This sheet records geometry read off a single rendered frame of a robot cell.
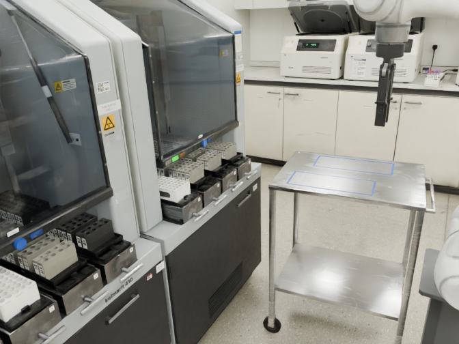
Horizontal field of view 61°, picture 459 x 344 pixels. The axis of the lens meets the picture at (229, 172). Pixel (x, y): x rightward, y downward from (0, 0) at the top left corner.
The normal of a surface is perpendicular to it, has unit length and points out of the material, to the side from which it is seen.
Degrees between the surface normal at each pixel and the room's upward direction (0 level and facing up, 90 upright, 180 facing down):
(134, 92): 90
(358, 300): 0
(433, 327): 90
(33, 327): 90
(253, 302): 0
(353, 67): 90
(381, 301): 0
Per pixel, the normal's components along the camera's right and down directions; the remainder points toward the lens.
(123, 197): 0.87, 0.16
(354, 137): -0.52, 0.35
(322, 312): -0.04, -0.92
